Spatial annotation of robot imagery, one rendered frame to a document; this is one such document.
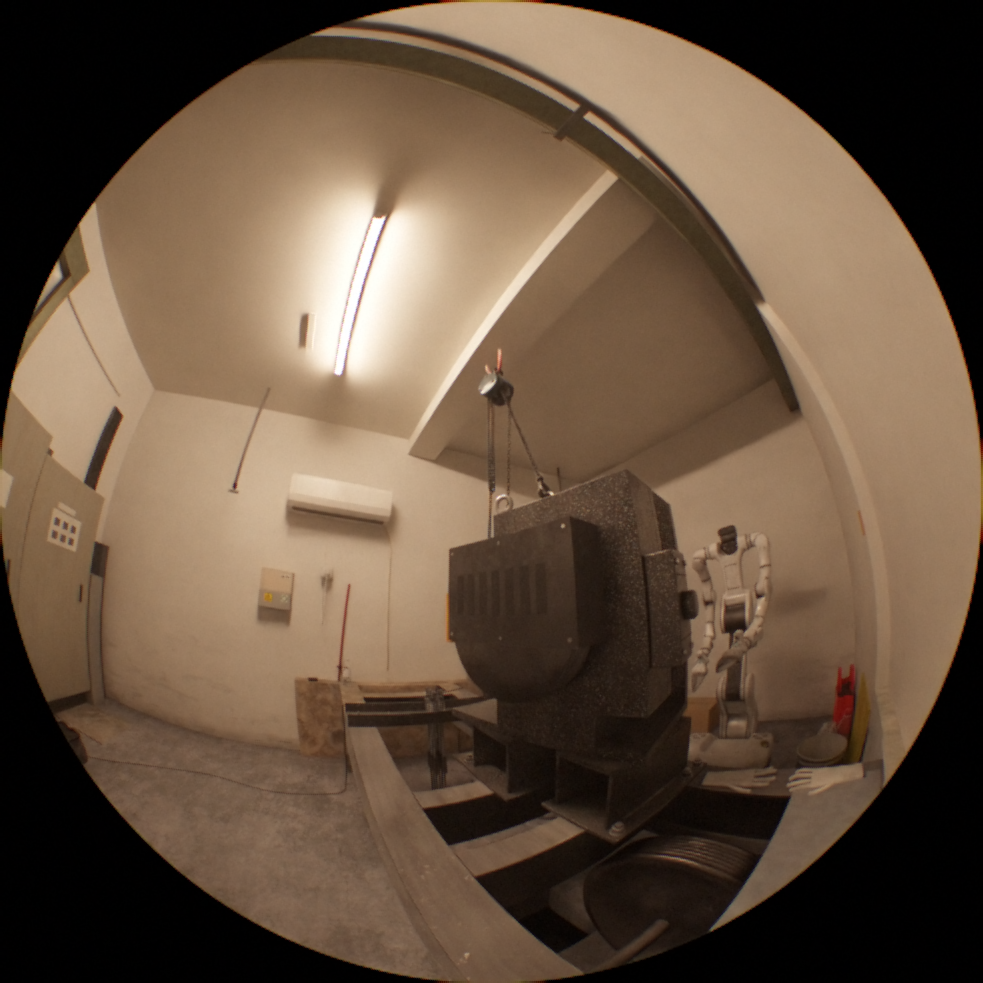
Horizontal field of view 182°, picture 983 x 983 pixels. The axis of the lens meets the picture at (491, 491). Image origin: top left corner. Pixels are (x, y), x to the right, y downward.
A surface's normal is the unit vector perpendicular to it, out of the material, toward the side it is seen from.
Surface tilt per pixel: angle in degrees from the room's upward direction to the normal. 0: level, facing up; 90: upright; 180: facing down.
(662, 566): 90
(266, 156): 180
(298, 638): 90
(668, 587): 90
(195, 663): 90
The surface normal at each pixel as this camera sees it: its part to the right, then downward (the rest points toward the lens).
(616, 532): -0.73, -0.25
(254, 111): 0.01, 0.93
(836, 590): -0.87, -0.17
